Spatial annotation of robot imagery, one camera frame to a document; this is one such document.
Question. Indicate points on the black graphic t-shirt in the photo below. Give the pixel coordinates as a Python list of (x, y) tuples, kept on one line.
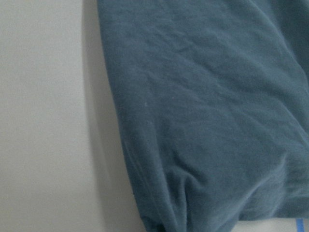
[(212, 100)]

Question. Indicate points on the brown paper table cover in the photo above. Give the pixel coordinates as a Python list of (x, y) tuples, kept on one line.
[(62, 166)]

